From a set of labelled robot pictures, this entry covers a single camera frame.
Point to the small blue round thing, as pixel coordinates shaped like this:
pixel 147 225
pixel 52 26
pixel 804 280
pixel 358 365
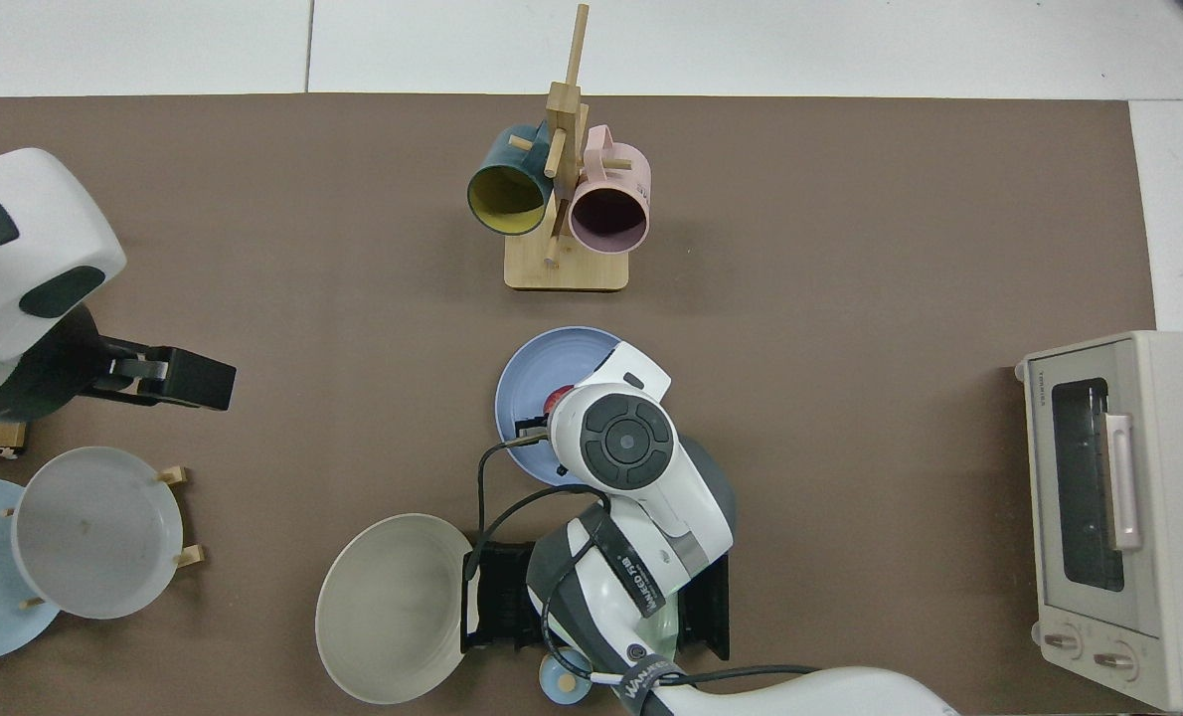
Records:
pixel 557 681

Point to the wooden cup stand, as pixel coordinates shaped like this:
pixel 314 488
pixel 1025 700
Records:
pixel 567 268

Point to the wooden plate rack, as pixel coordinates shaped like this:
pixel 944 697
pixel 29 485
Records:
pixel 172 475

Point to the pale toaster oven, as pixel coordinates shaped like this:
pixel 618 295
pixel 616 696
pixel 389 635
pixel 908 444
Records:
pixel 1168 517

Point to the red yellow apple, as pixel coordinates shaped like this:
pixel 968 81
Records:
pixel 557 401

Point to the pink cup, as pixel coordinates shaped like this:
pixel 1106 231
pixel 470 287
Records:
pixel 616 179

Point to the grey plate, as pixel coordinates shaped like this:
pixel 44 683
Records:
pixel 94 532

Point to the black dish rack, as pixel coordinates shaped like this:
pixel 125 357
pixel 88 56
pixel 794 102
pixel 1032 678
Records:
pixel 502 597

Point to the pale green plate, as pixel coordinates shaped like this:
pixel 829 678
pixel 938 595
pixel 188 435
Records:
pixel 663 626

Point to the beige plate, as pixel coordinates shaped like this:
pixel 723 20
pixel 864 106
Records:
pixel 393 607

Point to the brown table cloth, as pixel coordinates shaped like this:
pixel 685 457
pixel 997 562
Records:
pixel 850 249

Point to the dark teal cup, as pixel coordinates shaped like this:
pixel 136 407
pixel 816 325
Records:
pixel 497 164

